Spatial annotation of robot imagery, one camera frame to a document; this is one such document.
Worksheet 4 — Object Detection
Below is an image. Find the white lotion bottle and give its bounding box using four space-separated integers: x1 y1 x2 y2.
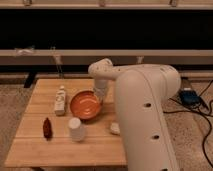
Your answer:
54 86 66 116

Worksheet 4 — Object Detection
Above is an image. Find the white soap bar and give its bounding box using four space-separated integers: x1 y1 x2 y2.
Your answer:
110 122 120 135

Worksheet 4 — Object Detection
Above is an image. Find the wooden table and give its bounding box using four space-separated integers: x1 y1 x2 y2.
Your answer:
5 79 126 167

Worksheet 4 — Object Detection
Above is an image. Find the white paper cup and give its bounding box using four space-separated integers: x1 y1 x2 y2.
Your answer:
68 117 86 142

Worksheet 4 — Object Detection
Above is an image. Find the dark red small bottle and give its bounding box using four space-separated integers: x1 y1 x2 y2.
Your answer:
43 118 52 139

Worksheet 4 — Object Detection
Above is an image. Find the orange ceramic bowl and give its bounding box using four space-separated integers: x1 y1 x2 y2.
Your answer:
70 90 102 120

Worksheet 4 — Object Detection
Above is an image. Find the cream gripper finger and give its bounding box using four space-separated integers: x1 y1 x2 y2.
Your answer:
96 93 105 104

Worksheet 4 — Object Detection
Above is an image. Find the blue power adapter box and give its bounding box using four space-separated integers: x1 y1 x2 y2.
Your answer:
179 89 200 106

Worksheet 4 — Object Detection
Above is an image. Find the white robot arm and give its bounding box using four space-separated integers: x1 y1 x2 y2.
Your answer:
88 59 181 171

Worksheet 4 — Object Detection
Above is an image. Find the grey horizontal rail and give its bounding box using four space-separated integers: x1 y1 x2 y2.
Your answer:
0 49 213 65

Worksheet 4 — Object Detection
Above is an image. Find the black power cable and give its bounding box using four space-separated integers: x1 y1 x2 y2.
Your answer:
163 79 213 169

